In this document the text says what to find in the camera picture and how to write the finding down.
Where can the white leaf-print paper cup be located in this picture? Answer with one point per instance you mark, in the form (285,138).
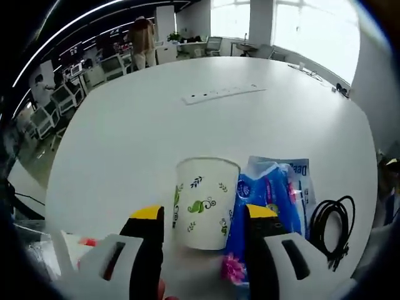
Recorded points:
(203,200)

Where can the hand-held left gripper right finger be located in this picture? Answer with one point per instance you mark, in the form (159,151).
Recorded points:
(268,253)

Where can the small dark desk objects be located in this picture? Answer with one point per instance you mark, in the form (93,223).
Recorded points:
(341,89)

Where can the white office chair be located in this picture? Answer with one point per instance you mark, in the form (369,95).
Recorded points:
(43,122)
(65,98)
(214,43)
(114,67)

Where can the white cabinet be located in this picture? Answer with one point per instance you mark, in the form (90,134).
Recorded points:
(165,51)

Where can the white inset power strip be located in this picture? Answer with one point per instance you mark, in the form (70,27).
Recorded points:
(218,92)

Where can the potted green plant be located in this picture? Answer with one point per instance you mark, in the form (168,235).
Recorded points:
(174,37)

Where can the person's left hand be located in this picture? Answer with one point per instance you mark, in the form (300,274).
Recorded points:
(164,292)

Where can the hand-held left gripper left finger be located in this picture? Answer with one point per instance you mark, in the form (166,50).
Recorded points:
(134,253)

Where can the clear plastic water bottle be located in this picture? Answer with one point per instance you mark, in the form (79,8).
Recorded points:
(67,250)

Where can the blue wipes packet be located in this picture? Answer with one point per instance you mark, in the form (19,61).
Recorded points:
(259,193)

